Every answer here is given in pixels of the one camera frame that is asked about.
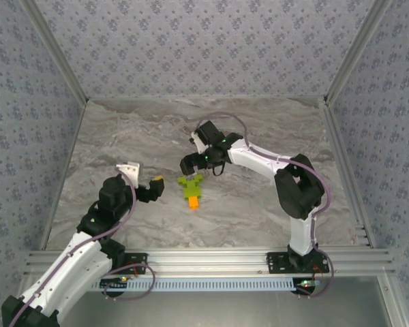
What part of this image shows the narrow aluminium side rail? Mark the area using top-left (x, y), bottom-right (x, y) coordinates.
top-left (39, 98), bottom-right (90, 251)

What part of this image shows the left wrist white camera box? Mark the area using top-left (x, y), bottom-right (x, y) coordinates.
top-left (115, 161), bottom-right (141, 187)

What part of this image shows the wide aluminium side rail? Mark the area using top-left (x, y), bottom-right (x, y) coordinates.
top-left (321, 97), bottom-right (376, 249)

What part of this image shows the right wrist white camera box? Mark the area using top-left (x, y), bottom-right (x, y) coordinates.
top-left (189, 131), bottom-right (206, 155)

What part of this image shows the grey metal sheet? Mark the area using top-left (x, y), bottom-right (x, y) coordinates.
top-left (54, 274), bottom-right (408, 327)

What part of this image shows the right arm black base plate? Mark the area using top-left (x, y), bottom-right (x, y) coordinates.
top-left (266, 251), bottom-right (330, 275)

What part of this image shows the slotted grey cable duct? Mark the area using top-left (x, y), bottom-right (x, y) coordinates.
top-left (88, 277), bottom-right (303, 293)

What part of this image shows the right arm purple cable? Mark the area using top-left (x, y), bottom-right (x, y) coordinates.
top-left (196, 111), bottom-right (335, 300)

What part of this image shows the aluminium frame post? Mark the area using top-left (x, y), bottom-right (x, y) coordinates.
top-left (20, 0), bottom-right (91, 103)
top-left (323, 0), bottom-right (395, 103)

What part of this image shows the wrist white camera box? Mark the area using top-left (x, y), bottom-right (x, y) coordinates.
top-left (189, 131), bottom-right (206, 155)
top-left (115, 161), bottom-right (141, 187)

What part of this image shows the aluminium base beam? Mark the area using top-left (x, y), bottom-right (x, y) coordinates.
top-left (23, 248), bottom-right (396, 276)

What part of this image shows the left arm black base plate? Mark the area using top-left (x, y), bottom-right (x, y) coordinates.
top-left (102, 253), bottom-right (148, 275)

